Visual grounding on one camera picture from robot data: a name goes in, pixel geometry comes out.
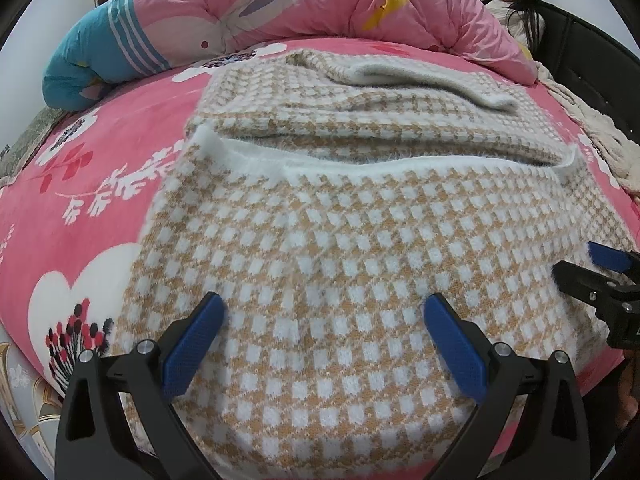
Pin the cream fluffy garment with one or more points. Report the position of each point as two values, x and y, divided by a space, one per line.
605 130

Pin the green patterned cloth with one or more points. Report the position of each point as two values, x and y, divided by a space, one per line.
25 145

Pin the pink and blue quilt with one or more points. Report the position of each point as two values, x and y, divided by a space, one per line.
300 0

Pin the beige white checked coat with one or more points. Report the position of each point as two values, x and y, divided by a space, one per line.
350 260

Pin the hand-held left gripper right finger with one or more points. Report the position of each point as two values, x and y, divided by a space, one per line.
457 347

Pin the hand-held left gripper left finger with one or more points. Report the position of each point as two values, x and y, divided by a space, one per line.
192 345

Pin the pink floral blanket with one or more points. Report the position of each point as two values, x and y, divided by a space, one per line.
100 185

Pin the black padded headboard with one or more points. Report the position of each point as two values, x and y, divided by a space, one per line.
590 50

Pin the person's right hand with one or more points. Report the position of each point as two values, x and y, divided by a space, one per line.
630 395

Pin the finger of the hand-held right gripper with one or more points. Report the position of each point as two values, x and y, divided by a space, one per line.
612 257
585 280

